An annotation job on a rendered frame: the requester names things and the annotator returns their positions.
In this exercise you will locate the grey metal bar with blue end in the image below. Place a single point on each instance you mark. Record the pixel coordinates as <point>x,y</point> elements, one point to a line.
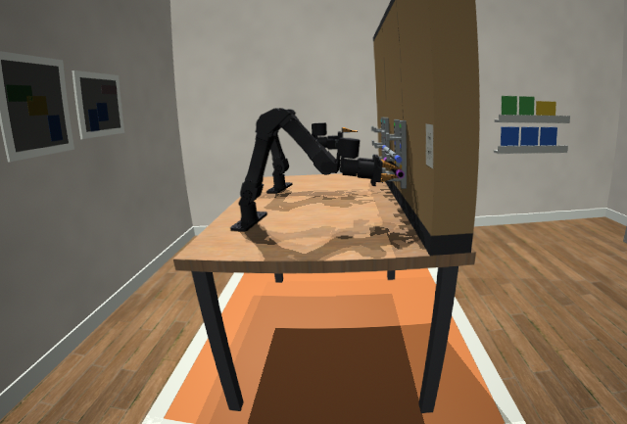
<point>397,158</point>

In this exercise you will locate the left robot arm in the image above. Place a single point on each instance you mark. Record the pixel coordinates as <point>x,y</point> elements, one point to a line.
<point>281,164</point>

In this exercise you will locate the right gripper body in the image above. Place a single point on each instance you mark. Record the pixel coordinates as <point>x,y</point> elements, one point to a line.
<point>371,170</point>

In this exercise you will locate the black metal bar with violet end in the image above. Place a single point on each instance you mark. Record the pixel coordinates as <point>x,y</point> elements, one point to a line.
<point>398,172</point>

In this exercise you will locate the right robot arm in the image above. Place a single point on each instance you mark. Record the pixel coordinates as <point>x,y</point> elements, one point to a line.
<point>322,159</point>

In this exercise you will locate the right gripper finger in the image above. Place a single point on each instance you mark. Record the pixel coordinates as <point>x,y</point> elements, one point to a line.
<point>383,179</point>
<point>387,165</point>

